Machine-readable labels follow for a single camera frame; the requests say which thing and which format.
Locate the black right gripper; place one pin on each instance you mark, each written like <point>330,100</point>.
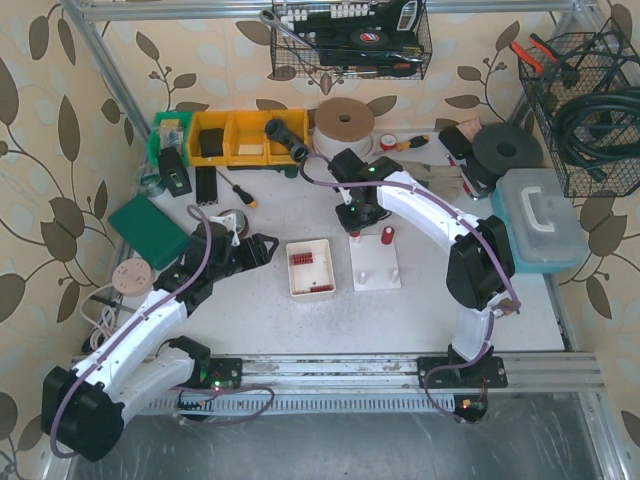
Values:
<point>358,220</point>

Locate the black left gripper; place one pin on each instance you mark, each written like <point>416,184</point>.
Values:
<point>248,251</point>

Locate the brown tape roll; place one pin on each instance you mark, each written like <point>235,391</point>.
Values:
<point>242,222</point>

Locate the white parts tray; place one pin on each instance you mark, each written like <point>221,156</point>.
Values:
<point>320,272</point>

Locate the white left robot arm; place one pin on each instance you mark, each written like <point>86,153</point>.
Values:
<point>87,407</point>

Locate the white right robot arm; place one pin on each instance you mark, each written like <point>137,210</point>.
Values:
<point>480,263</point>

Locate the red spring in tray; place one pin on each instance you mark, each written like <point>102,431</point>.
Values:
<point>321,288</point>
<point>304,258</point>

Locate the red white tape roll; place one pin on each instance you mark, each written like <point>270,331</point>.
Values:
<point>387,142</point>

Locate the beige work glove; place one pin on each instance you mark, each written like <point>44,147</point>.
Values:
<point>444,181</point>

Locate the yellow black small screwdriver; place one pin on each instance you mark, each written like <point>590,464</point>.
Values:
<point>412,143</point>

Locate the black aluminium extrusion profile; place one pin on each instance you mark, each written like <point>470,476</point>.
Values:
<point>206,186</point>

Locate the black sanding block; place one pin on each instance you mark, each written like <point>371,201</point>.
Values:
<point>455,142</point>

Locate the yellow storage bin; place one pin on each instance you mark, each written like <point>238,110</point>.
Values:
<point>245,143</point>

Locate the black pipe fitting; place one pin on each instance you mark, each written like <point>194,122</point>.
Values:
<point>277,131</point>

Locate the black green battery box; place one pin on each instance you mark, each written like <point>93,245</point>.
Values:
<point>173,172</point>

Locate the black box in bin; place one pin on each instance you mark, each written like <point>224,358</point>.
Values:
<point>211,142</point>

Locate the round beige power socket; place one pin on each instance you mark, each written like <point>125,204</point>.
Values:
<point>133,277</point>

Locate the clear glass jar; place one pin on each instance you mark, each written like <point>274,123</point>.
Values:
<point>150,182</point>

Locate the black rubber disc spool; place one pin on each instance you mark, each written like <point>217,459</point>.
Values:
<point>498,148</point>

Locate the green storage bin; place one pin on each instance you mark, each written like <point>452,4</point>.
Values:
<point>169,129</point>

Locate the hammer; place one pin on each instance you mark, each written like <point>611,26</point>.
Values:
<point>111,303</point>

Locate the black electrical tape roll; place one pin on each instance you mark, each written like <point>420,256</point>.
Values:
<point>368,39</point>

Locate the clear teal toolbox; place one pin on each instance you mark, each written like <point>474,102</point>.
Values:
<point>544,232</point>

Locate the white peg base plate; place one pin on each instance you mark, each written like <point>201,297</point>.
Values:
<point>374,263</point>

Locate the black yellow handled screwdriver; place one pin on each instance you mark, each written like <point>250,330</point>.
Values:
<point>244,196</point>

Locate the white cable spool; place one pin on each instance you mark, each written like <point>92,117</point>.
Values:
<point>343,123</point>

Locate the red handled tool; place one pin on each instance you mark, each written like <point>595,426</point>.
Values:
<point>473,189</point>

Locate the black wire basket centre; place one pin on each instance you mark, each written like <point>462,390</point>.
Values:
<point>348,39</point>

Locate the black wire basket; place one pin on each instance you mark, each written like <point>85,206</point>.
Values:
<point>588,113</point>
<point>348,39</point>

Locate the orange handled pliers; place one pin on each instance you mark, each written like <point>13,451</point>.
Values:
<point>539,47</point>

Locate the black wire basket right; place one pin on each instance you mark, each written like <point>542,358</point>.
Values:
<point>588,113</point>

